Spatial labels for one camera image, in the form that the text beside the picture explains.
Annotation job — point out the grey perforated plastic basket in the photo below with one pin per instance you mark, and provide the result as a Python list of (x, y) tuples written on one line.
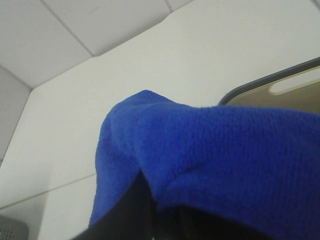
[(12, 229)]

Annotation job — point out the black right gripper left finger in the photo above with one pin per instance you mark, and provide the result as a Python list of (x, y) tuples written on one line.
[(132, 218)]

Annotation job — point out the beige plastic basket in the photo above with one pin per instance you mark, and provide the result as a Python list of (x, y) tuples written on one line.
[(295, 88)]

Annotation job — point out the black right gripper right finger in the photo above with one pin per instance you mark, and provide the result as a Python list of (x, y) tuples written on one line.
[(186, 223)]

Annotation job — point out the blue towel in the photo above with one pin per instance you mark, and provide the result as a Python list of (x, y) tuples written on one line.
[(259, 166)]

